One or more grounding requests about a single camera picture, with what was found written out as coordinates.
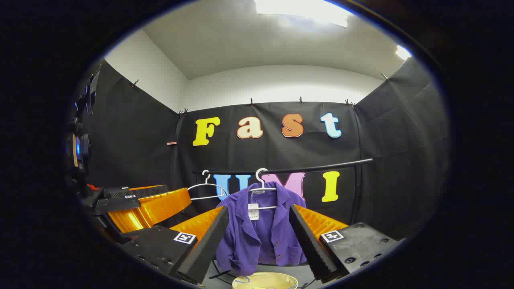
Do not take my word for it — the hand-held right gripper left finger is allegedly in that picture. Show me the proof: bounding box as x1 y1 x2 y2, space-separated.
119 206 230 285

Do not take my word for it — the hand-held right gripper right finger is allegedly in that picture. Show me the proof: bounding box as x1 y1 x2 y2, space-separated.
289 204 404 281

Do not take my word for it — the purple knit jacket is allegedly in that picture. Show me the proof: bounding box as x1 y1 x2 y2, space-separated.
216 181 308 277

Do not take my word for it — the yellow laundry hamper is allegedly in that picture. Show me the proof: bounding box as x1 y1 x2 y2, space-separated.
232 272 300 289

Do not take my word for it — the white plastic clothes hanger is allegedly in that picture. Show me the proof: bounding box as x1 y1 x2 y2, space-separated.
187 169 229 201
248 168 278 211

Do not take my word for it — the black clothes rack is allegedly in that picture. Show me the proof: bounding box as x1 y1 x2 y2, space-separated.
192 158 374 288

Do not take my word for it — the row of black backdrop clips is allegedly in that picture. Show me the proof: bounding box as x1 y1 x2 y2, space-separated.
131 72 390 117

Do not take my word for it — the large ceiling light panel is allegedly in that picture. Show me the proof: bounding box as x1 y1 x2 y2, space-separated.
254 0 351 28

